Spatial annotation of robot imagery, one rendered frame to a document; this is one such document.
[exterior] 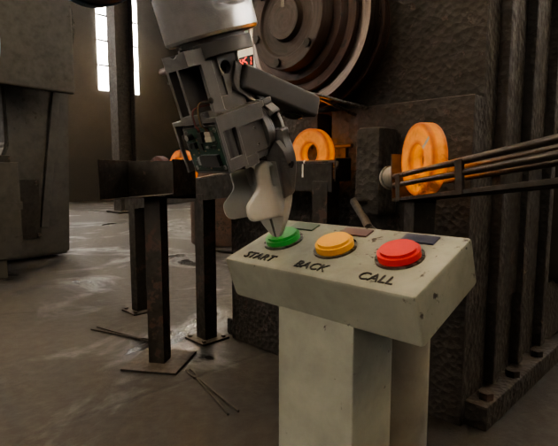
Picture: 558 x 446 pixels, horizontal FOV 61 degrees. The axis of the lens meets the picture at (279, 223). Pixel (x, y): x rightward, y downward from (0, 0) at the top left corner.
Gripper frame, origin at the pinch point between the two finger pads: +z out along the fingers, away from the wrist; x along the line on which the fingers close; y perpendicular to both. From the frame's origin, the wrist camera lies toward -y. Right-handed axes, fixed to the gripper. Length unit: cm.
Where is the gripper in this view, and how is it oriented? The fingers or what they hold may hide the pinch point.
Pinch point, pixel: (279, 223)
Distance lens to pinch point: 53.0
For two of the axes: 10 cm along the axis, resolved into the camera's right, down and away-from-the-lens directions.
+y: -6.7, 4.1, -6.2
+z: 2.4, 9.1, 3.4
